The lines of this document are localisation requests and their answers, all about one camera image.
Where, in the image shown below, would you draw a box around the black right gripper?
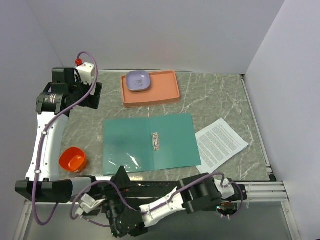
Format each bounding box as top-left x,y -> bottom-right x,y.
94,165 -> 133,237

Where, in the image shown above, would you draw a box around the aluminium frame rail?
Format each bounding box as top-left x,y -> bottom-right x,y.
15,175 -> 288,205

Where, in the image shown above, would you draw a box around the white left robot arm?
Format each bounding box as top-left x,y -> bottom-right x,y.
15,62 -> 103,203

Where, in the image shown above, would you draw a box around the white printed paper sheets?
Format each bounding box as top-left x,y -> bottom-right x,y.
195,118 -> 249,174

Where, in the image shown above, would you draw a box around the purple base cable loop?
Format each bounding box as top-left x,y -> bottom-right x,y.
79,214 -> 113,228

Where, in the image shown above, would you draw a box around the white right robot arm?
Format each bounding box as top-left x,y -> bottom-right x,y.
98,166 -> 248,238

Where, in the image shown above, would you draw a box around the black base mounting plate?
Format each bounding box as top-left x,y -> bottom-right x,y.
68,180 -> 248,218

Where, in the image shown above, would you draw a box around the lavender square bowl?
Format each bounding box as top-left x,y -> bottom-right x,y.
125,70 -> 151,92

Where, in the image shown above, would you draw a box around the teal green file folder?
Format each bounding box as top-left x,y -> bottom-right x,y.
102,113 -> 201,175

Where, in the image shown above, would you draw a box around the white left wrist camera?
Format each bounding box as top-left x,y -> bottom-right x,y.
75,62 -> 96,86

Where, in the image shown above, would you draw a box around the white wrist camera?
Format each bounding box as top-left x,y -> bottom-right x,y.
75,62 -> 96,86
75,193 -> 105,217

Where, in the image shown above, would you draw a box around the salmon pink tray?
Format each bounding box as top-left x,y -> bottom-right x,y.
120,70 -> 181,108

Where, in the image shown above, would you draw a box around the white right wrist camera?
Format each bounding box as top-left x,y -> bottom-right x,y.
75,193 -> 105,217

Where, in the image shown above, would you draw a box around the orange plastic cup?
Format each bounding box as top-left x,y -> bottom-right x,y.
59,146 -> 88,173

